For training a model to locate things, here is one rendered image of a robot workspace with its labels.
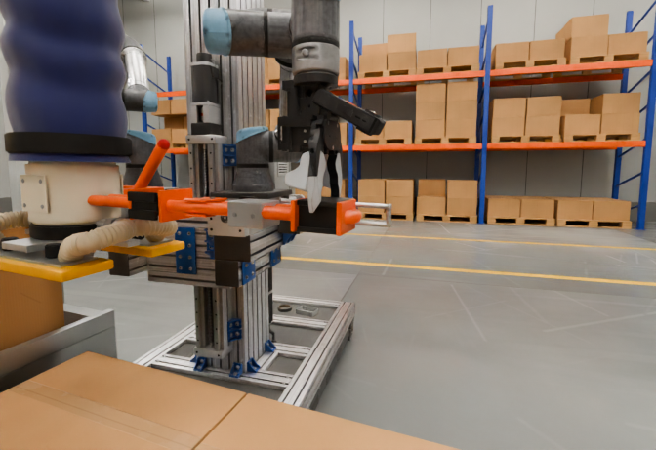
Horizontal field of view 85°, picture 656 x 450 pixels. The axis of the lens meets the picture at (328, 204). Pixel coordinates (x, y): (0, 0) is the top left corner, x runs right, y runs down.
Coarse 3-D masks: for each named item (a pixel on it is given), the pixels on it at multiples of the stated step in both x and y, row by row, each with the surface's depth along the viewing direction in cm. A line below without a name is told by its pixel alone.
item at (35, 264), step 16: (0, 256) 70; (16, 256) 70; (32, 256) 70; (48, 256) 68; (16, 272) 66; (32, 272) 64; (48, 272) 63; (64, 272) 62; (80, 272) 65; (96, 272) 67
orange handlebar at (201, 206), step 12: (96, 204) 74; (108, 204) 72; (120, 204) 71; (168, 204) 66; (180, 204) 65; (192, 204) 64; (204, 204) 63; (216, 204) 63; (276, 204) 63; (288, 204) 62; (192, 216) 64; (204, 216) 63; (264, 216) 59; (276, 216) 58; (288, 216) 57; (348, 216) 54; (360, 216) 56
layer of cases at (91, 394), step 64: (64, 384) 96; (128, 384) 96; (192, 384) 96; (0, 448) 74; (64, 448) 74; (128, 448) 74; (192, 448) 74; (256, 448) 74; (320, 448) 74; (384, 448) 74; (448, 448) 74
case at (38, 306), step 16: (0, 272) 101; (0, 288) 102; (16, 288) 105; (32, 288) 109; (48, 288) 113; (0, 304) 102; (16, 304) 105; (32, 304) 109; (48, 304) 113; (0, 320) 102; (16, 320) 105; (32, 320) 109; (48, 320) 114; (0, 336) 102; (16, 336) 106; (32, 336) 110
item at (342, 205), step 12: (300, 204) 55; (324, 204) 54; (336, 204) 53; (348, 204) 56; (300, 216) 56; (312, 216) 55; (324, 216) 55; (336, 216) 54; (300, 228) 56; (312, 228) 55; (324, 228) 54; (336, 228) 53; (348, 228) 56
